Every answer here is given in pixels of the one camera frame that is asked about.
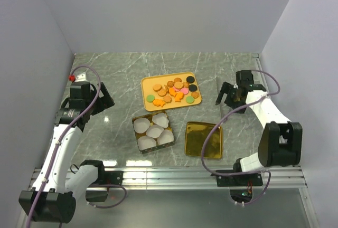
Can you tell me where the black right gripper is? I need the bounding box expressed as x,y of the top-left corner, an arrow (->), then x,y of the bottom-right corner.
215,82 -> 248,115

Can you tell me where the orange leaf cookie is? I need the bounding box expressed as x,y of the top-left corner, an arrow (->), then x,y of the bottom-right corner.
163,96 -> 172,103

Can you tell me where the round biscuit cookie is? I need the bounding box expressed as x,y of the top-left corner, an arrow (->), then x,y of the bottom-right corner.
153,84 -> 162,92
174,81 -> 183,89
157,89 -> 167,97

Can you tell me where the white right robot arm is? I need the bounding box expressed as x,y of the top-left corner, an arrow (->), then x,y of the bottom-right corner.
215,70 -> 303,185

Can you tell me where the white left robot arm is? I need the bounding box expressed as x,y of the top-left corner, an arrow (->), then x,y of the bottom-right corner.
18,81 -> 115,227

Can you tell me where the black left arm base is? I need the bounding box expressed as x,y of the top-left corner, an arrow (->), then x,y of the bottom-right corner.
99,170 -> 124,185

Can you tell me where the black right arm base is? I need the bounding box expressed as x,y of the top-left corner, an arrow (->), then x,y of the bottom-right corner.
211,173 -> 263,187

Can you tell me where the red emergency button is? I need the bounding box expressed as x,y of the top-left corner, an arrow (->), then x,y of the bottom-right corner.
69,75 -> 76,82

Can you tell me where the swirl butter cookie right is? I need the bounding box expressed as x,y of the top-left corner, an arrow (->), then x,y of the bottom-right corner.
191,92 -> 199,99

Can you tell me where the swirl butter cookie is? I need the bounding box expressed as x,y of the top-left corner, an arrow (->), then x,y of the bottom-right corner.
191,92 -> 199,99
167,81 -> 175,88

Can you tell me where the black sandwich cookie lower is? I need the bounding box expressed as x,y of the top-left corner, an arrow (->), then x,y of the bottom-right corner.
189,84 -> 198,92

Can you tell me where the black sandwich cookie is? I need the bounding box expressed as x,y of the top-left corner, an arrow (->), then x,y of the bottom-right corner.
189,84 -> 198,92
186,76 -> 195,83

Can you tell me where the black sandwich cookie upper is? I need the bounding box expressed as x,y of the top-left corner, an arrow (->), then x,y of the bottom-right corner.
186,76 -> 195,83

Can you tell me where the green sandwich cookie right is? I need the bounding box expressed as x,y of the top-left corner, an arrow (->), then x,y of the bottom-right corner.
185,96 -> 195,104

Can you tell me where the green sandwich cookie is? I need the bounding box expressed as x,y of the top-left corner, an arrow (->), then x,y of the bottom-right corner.
185,96 -> 195,104
146,94 -> 155,103

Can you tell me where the yellow plastic tray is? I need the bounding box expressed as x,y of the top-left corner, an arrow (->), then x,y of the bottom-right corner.
140,72 -> 202,112

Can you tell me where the round biscuit cookie top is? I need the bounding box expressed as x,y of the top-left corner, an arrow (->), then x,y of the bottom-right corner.
174,81 -> 183,89

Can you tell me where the swirl butter cookie top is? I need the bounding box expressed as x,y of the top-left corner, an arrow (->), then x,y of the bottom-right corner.
167,81 -> 175,88

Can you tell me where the gold tin lid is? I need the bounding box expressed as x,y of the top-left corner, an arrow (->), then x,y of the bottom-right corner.
184,121 -> 223,159

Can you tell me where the white paper cup back-left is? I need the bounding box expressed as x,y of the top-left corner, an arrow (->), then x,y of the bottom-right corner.
133,118 -> 150,134

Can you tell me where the green sandwich cookie left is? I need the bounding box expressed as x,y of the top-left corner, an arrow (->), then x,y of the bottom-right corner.
146,94 -> 155,103

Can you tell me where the white paper cup back-right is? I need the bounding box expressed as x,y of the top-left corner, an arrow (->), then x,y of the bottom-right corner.
152,112 -> 169,128

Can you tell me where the white paper cup front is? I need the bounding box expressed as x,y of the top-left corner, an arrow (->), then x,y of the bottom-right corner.
137,136 -> 156,150

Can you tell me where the white paper cup right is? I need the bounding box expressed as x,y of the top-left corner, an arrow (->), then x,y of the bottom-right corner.
157,129 -> 174,145

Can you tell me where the green christmas cookie tin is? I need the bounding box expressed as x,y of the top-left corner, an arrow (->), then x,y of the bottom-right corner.
132,110 -> 175,154

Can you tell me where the white paper cup centre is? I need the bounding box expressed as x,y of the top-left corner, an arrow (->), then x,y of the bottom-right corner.
146,125 -> 164,139

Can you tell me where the aluminium mounting rail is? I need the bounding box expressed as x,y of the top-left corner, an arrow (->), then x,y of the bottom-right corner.
106,166 -> 307,190

